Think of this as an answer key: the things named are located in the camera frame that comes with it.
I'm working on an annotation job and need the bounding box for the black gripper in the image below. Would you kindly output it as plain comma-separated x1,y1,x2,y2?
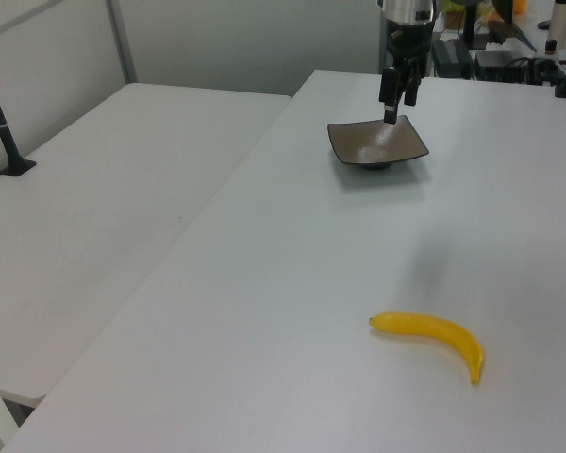
378,19,431,126

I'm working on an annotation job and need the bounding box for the yellow banana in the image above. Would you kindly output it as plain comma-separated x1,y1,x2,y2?
368,310,486,386

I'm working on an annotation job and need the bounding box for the brown square ceramic plate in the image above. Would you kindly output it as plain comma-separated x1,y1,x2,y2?
326,114,431,172

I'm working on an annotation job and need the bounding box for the black equipment box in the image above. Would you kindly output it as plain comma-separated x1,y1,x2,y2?
431,39,475,79

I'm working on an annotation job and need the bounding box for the black flat electronic device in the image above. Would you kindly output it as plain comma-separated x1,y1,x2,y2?
474,49,534,84

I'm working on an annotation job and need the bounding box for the white cylinder with black cap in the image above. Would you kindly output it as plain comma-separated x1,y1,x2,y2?
543,0,566,54

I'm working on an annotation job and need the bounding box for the white side table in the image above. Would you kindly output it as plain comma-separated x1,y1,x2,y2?
0,82,293,408

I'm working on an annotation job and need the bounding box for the black post on base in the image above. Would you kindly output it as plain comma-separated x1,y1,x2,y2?
458,0,485,51

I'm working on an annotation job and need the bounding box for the grey partition frame post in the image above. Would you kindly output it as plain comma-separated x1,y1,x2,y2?
106,0,139,86

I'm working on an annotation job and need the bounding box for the black camera pole with base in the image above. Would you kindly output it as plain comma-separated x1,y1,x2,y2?
0,48,38,178

